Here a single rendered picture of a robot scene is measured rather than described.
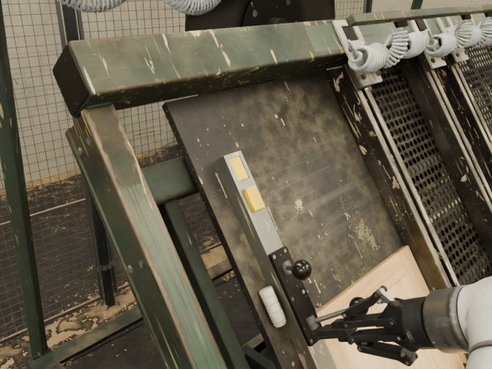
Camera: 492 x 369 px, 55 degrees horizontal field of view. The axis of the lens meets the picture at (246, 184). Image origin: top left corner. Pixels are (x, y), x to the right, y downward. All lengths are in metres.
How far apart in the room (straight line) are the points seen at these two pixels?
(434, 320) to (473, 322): 0.07
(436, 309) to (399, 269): 0.59
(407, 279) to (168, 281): 0.71
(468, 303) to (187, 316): 0.43
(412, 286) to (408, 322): 0.59
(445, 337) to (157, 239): 0.47
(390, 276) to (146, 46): 0.80
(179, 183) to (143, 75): 0.24
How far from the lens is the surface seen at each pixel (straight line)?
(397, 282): 1.28
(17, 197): 1.45
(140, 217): 0.82
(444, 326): 0.71
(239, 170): 0.97
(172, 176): 0.97
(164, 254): 0.82
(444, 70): 1.85
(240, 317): 3.22
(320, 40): 1.24
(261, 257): 0.97
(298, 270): 0.85
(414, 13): 1.31
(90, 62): 0.84
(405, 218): 1.33
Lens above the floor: 2.00
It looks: 23 degrees down
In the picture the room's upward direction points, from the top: straight up
